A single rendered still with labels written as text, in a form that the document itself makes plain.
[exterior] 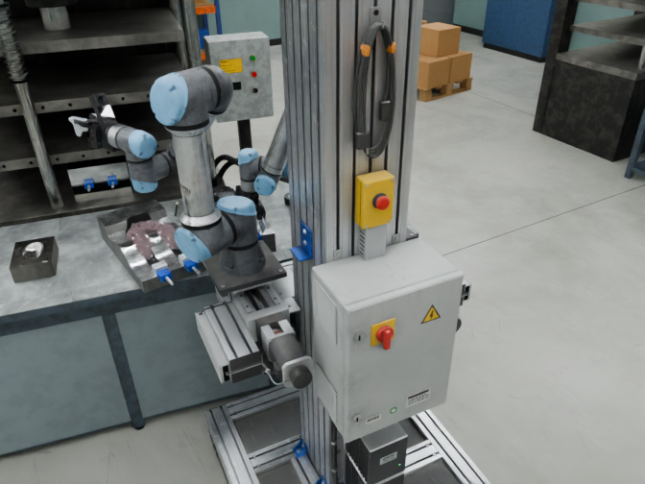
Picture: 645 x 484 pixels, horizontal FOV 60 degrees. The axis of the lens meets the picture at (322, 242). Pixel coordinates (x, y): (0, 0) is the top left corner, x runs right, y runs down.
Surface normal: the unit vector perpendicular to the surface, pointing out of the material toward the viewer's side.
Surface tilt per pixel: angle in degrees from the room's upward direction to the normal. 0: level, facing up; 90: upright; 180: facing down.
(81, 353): 90
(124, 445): 0
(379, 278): 0
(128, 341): 90
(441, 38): 90
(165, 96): 82
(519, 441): 0
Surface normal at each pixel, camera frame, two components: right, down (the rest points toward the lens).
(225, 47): 0.33, 0.49
